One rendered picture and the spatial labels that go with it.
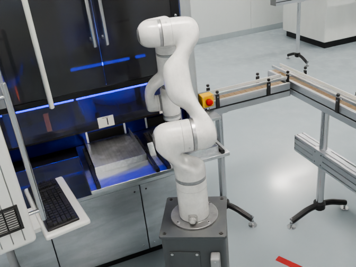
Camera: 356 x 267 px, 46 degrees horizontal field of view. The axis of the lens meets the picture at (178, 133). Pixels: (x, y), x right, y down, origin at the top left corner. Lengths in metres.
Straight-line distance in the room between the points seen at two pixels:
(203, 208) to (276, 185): 1.81
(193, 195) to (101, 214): 1.02
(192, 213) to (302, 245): 1.37
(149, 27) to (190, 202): 0.66
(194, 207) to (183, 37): 0.64
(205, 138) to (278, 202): 1.81
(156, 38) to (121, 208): 1.27
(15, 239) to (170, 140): 0.77
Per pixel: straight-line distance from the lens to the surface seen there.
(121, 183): 1.94
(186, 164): 1.52
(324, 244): 2.90
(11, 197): 1.74
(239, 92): 2.66
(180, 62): 1.50
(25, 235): 1.84
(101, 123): 2.23
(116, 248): 2.68
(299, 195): 3.30
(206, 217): 1.67
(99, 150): 2.25
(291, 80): 2.83
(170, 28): 1.54
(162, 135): 1.45
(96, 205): 2.46
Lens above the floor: 1.92
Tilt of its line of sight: 27 degrees down
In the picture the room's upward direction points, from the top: 6 degrees counter-clockwise
